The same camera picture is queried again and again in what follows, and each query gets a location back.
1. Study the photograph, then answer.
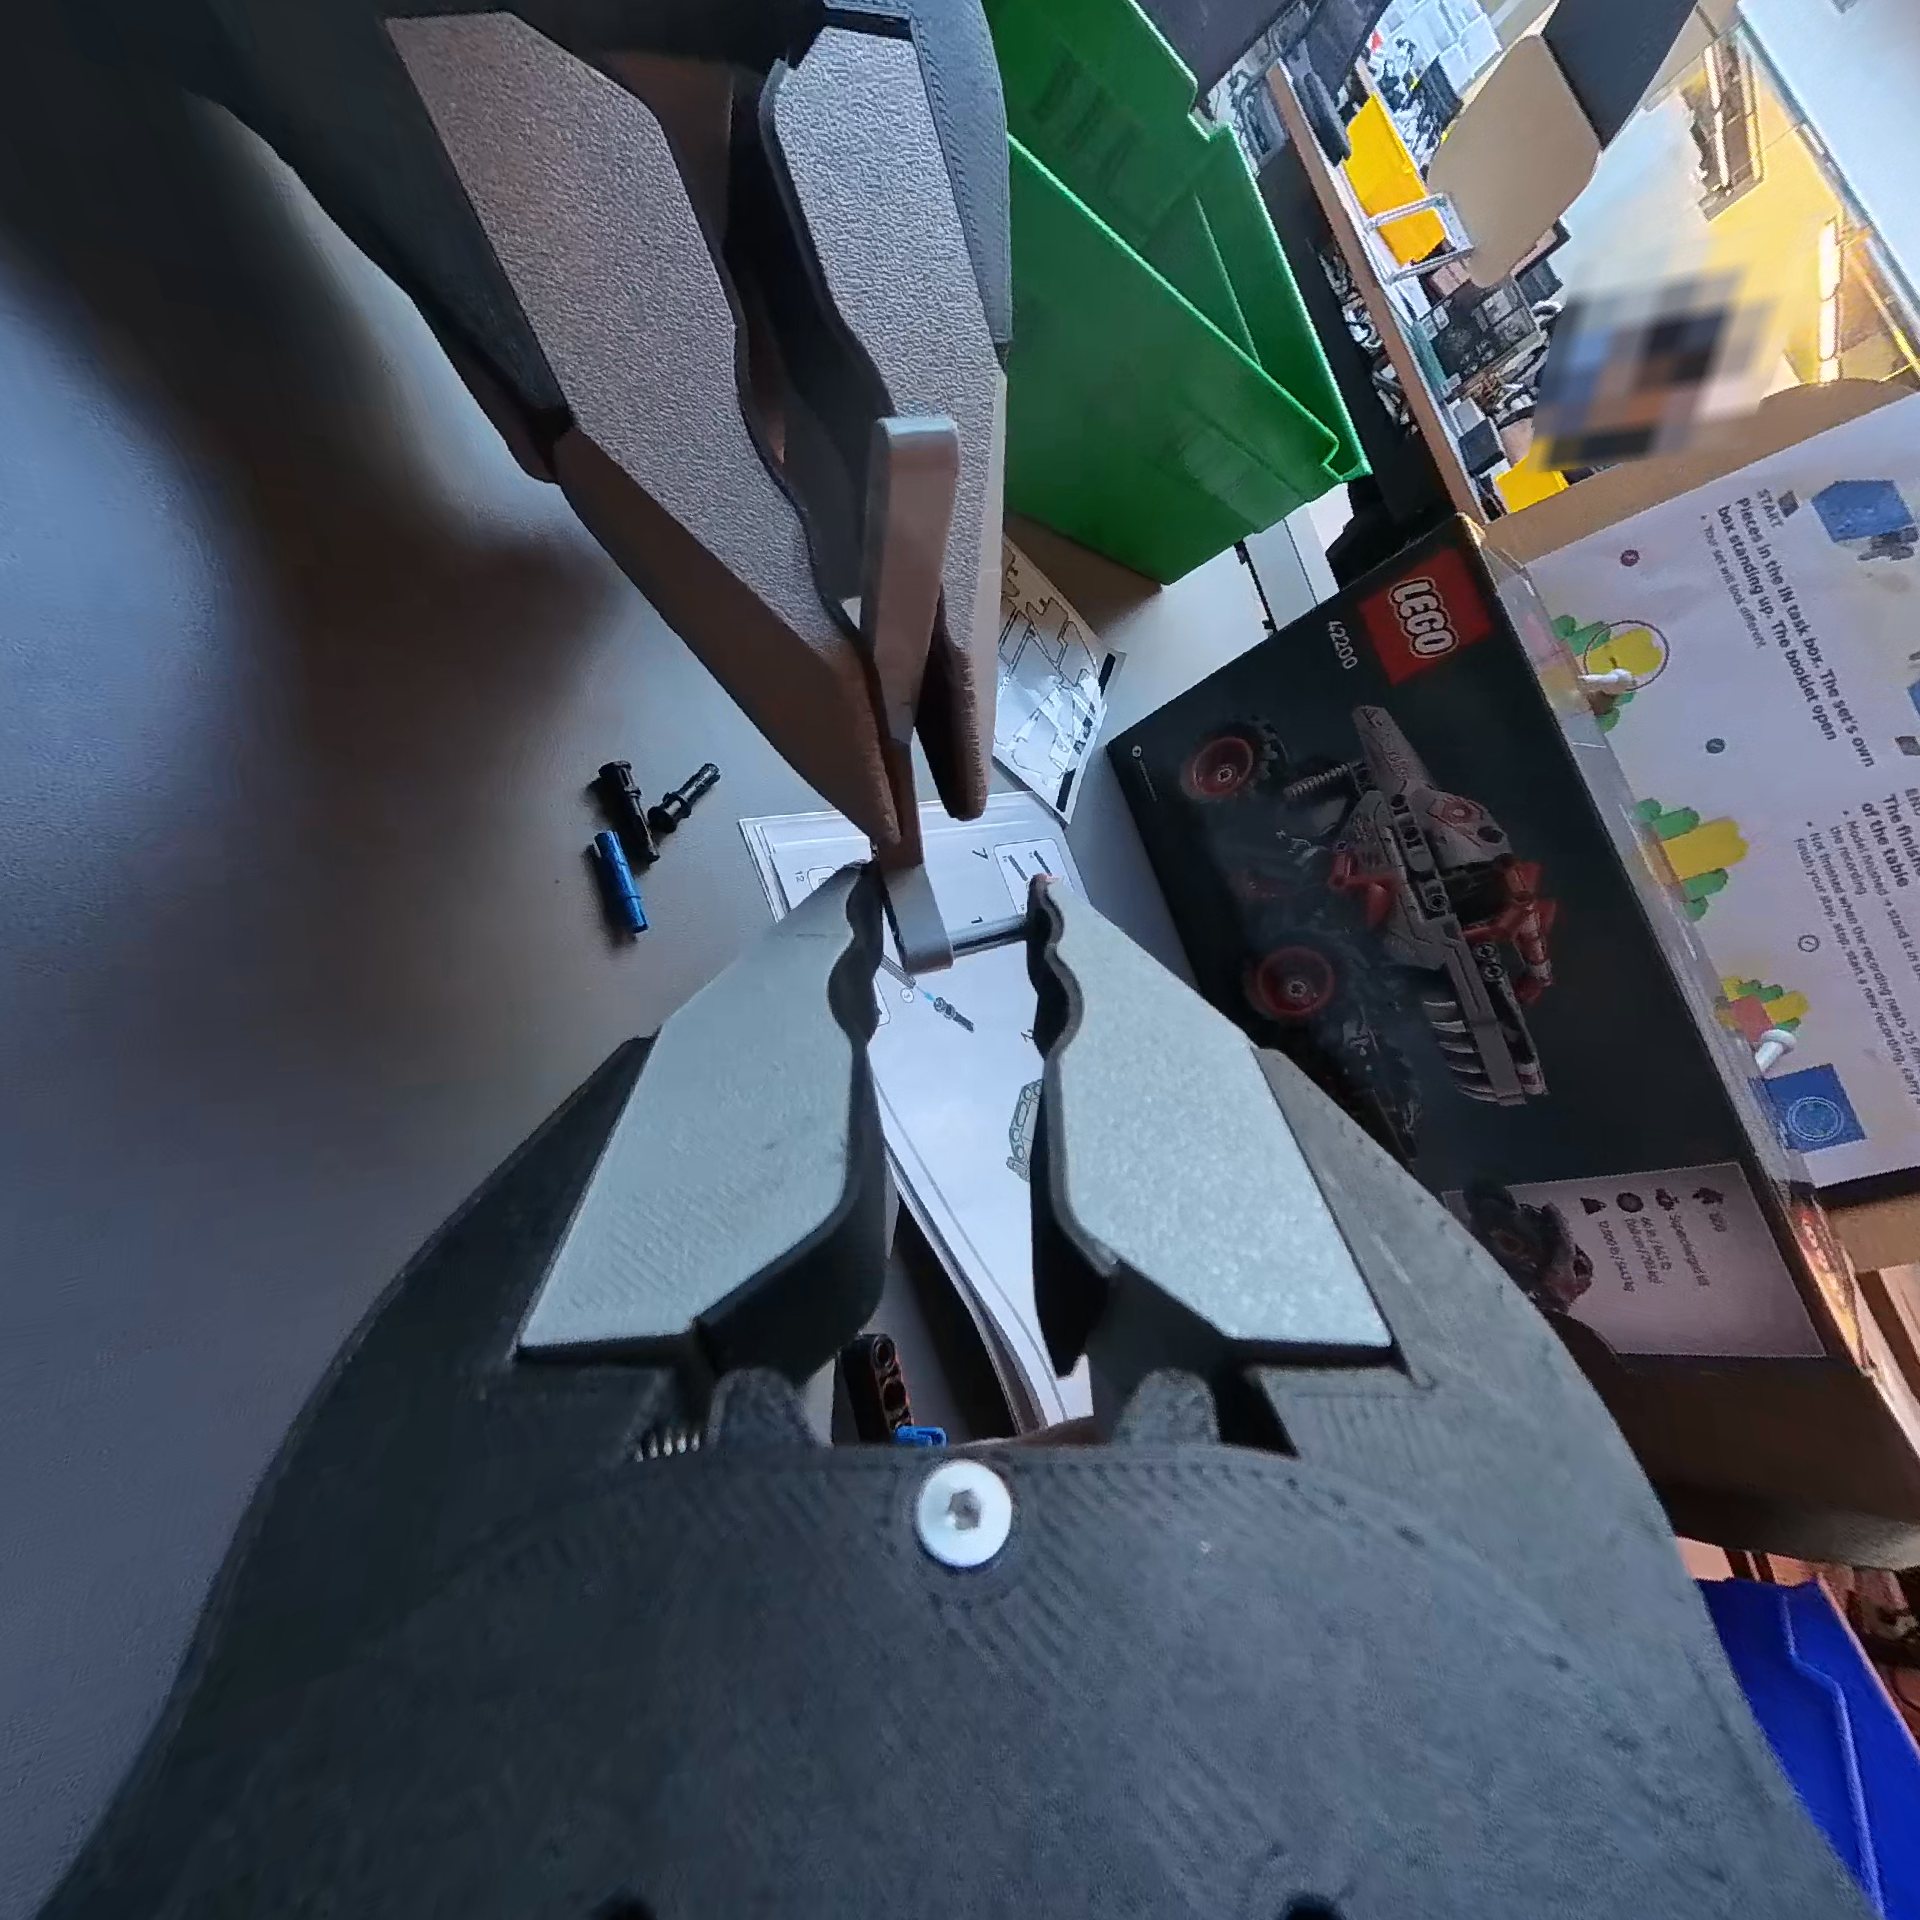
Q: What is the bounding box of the black lego set box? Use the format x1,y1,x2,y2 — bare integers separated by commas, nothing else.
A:
1102,514,1871,1371

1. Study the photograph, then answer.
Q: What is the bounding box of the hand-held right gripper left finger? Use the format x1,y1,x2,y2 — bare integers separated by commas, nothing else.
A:
513,864,900,1396

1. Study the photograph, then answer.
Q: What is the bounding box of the lego instruction booklet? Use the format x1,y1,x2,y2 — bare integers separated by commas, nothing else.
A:
736,795,1099,1432

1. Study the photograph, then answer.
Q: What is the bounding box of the grey lego beam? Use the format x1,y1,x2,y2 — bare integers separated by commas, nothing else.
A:
859,418,965,974

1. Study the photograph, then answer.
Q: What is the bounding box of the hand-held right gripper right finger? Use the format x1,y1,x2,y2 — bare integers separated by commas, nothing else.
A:
1020,875,1396,1383

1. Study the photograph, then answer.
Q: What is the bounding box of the yellow container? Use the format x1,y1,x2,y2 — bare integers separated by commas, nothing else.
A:
1339,94,1454,267

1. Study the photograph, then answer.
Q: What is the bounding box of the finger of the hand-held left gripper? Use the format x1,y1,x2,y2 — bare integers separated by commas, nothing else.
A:
758,20,1010,823
382,15,924,869

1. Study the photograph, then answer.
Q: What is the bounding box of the printed instruction sheet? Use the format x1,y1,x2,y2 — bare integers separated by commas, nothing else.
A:
1529,400,1920,1197

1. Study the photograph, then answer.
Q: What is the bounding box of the blue plastic bin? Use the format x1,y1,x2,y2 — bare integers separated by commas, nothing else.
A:
1699,1575,1920,1920

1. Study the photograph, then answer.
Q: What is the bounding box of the thick black lego pin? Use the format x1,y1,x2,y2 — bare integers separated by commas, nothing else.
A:
592,762,663,869

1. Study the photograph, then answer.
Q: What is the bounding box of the white paper sheet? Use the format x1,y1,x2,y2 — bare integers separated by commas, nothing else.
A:
989,537,1127,827

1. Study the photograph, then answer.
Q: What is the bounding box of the cardboard box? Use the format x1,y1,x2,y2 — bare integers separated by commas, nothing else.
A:
1475,376,1920,1571

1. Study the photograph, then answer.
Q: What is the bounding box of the wooden desk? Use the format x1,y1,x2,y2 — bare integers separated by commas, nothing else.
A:
1263,59,1506,525

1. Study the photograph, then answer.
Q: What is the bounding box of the green plastic bin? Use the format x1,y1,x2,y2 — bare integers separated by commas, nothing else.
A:
998,133,1344,589
983,0,1374,488

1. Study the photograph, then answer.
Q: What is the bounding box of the black lego brick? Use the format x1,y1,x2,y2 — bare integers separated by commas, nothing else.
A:
839,1329,914,1446

